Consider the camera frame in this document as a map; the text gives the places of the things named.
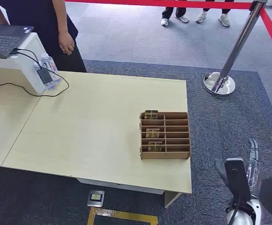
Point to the dark grey laptop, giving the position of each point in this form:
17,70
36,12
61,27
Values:
4,38

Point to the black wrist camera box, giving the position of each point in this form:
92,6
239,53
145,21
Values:
236,177

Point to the white desk crossbeam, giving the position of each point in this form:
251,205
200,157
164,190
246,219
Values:
119,186

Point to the person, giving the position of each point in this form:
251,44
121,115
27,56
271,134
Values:
32,15
223,17
172,12

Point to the yellow floor tape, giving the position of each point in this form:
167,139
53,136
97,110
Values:
122,215

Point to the gold patterned card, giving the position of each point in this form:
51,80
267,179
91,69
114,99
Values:
151,115
152,133
155,146

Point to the clear bottle with red label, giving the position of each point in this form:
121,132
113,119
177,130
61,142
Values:
52,66

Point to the black adapter box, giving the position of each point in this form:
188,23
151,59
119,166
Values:
45,76

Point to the metal floor socket box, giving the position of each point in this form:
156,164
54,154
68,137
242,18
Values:
95,198

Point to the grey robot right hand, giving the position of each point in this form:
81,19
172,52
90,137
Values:
254,177

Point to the clear plastic water bottle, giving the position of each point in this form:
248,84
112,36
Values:
50,86

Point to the person's left hand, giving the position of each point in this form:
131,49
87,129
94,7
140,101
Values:
66,42

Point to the brown slotted card tray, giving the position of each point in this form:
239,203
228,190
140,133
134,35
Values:
175,155

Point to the person's left forearm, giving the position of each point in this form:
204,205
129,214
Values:
60,15

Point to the white laptop riser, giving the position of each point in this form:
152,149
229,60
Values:
26,66

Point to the chrome stanchion post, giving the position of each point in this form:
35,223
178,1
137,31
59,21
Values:
239,43

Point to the desk leg panel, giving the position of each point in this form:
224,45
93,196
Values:
171,198

